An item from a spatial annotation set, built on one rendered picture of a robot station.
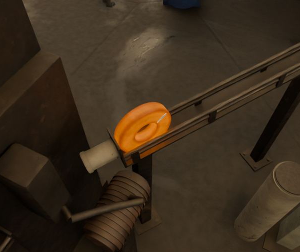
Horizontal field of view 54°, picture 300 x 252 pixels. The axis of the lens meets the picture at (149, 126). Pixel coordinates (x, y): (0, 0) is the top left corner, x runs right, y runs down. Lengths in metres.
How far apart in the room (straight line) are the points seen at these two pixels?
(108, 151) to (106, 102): 1.03
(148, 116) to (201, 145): 0.91
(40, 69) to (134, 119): 0.24
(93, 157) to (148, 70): 1.25
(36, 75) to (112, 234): 0.45
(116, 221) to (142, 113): 0.32
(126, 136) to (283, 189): 0.50
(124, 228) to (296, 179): 0.53
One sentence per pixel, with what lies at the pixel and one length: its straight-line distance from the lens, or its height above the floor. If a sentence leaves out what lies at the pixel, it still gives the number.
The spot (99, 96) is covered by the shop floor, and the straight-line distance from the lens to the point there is 1.80.
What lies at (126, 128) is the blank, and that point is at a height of 0.76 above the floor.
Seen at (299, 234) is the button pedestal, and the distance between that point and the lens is 1.32.
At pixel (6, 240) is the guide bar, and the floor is 0.71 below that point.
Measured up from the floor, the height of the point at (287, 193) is 0.51.
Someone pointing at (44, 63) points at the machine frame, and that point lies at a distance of 0.72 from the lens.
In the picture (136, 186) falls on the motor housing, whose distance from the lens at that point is 0.88.
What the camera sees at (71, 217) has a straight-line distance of 0.78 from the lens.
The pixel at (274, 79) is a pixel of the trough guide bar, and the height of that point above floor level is 0.72.
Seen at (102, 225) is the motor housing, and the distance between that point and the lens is 0.84.
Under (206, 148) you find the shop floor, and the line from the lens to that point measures 1.58.
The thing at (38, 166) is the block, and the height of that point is 0.80.
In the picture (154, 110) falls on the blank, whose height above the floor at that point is 0.78.
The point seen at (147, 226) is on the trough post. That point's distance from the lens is 1.38.
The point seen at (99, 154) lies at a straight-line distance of 0.74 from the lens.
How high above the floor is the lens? 1.33
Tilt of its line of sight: 55 degrees down
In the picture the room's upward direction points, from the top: straight up
